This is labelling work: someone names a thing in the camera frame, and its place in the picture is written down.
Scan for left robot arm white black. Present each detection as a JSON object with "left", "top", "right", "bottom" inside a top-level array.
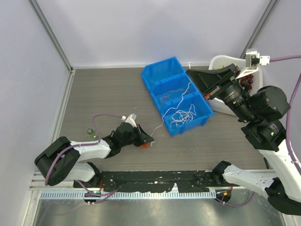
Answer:
[{"left": 34, "top": 122, "right": 154, "bottom": 188}]

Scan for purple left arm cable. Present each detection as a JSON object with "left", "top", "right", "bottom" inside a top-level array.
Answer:
[{"left": 44, "top": 113, "right": 123, "bottom": 186}]

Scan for white fruit basket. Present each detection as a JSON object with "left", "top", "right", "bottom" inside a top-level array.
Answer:
[{"left": 208, "top": 55, "right": 263, "bottom": 116}]

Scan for perforated cable duct strip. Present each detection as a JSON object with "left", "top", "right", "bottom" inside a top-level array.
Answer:
[{"left": 40, "top": 190, "right": 216, "bottom": 200}]

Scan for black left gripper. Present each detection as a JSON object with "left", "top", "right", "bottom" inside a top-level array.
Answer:
[{"left": 120, "top": 123, "right": 153, "bottom": 147}]

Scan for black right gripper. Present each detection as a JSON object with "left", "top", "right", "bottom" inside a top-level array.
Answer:
[{"left": 187, "top": 63, "right": 257, "bottom": 123}]

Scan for clear glass bottle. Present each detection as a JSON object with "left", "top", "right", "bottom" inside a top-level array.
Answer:
[{"left": 87, "top": 128, "right": 99, "bottom": 141}]

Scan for dark red grape bunch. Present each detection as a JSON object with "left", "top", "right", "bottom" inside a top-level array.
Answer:
[{"left": 238, "top": 74, "right": 253, "bottom": 92}]

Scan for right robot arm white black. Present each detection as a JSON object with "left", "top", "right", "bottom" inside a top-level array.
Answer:
[{"left": 186, "top": 64, "right": 301, "bottom": 216}]

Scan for blue three-compartment bin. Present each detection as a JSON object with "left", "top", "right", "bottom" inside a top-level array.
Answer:
[{"left": 141, "top": 57, "right": 214, "bottom": 137}]

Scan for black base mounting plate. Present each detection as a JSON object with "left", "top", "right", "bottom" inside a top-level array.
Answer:
[{"left": 81, "top": 170, "right": 236, "bottom": 193}]

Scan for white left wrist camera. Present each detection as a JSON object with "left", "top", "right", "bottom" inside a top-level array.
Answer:
[{"left": 121, "top": 113, "right": 137, "bottom": 128}]

